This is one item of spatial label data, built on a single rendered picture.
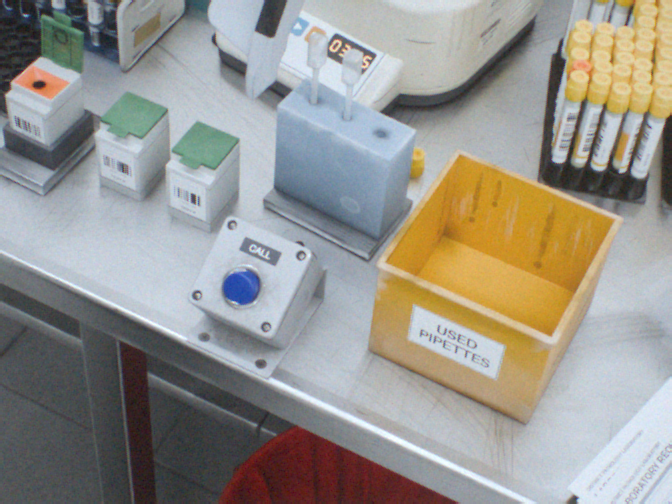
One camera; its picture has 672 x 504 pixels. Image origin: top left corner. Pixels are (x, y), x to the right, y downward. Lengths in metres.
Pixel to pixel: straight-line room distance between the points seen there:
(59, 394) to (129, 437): 0.83
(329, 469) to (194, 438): 0.50
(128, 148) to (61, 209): 0.08
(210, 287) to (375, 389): 0.14
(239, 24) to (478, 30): 0.29
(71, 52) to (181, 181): 0.14
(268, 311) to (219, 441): 1.05
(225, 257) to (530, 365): 0.23
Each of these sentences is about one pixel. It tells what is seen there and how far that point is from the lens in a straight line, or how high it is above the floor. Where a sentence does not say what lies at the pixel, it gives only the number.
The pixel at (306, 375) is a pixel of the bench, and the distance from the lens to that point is 0.96.
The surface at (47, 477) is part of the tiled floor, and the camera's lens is 1.95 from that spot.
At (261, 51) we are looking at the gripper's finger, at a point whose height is 1.07.
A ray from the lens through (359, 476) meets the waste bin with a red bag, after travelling 1.51.
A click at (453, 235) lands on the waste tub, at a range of 1.04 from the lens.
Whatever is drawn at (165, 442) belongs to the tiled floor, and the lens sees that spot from 1.96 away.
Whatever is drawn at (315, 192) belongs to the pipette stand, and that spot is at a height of 0.90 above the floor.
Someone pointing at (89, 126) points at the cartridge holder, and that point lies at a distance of 1.09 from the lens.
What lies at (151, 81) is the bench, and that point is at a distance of 1.17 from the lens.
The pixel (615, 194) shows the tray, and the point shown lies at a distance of 1.12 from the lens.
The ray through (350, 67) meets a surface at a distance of 0.95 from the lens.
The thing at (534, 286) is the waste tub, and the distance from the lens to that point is 1.02.
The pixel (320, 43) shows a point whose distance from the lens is 0.96.
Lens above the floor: 1.65
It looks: 49 degrees down
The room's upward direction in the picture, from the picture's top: 6 degrees clockwise
